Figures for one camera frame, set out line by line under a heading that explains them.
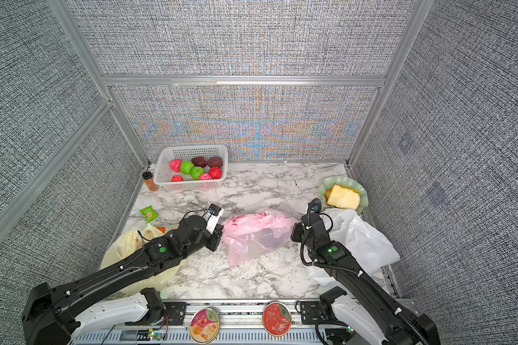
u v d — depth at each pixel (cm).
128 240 75
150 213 98
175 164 111
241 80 87
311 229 60
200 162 113
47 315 39
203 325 69
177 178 106
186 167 110
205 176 106
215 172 107
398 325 40
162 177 106
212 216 64
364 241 78
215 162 111
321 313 67
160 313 66
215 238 67
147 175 105
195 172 107
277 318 70
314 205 73
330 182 106
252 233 79
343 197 94
